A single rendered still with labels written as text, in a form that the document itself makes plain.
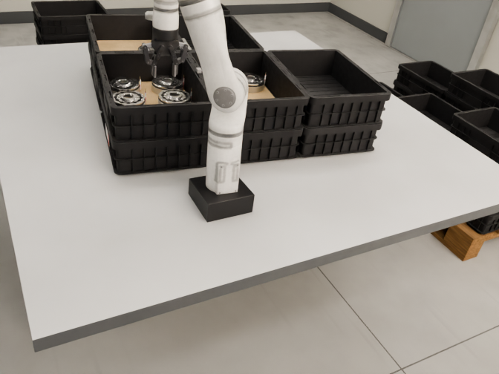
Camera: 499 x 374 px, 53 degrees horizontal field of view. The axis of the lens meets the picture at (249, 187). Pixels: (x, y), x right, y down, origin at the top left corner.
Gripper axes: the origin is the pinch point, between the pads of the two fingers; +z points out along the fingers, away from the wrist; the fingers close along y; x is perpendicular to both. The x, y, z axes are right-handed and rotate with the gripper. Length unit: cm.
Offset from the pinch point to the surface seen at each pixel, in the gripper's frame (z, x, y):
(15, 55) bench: 25, 79, -43
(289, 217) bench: 24, -49, 24
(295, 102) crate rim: 2.0, -21.6, 35.1
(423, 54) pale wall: 85, 202, 296
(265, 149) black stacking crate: 19.1, -20.3, 28.3
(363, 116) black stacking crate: 9, -22, 62
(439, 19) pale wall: 51, 197, 296
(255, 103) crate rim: 1.9, -21.0, 22.0
